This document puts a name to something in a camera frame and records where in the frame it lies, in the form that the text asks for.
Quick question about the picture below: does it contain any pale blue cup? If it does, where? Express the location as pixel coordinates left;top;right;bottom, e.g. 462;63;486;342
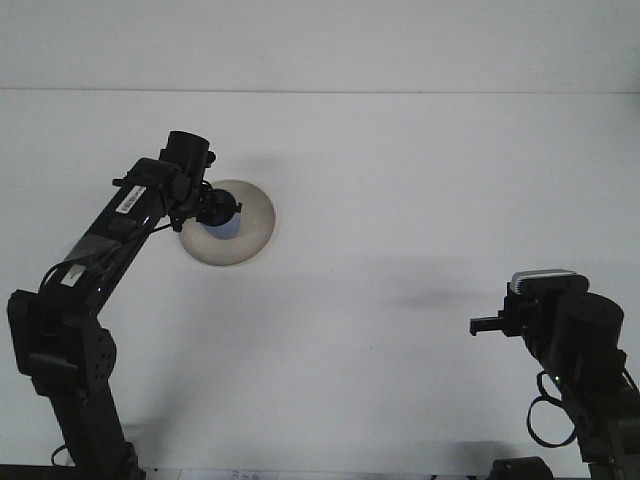
202;189;243;242

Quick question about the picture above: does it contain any pale round plate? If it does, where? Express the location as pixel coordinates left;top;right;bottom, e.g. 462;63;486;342
178;178;277;268

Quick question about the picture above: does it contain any black base block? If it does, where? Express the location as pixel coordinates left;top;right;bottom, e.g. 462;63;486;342
489;456;552;480

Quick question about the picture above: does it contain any black base platform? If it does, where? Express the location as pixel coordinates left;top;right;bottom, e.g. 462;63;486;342
0;463;59;480

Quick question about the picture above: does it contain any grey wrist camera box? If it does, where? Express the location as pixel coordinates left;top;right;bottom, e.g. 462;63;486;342
512;268;582;295

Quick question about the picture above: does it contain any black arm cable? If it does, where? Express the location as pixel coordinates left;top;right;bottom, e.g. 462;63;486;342
527;372;577;449
38;219;181;301

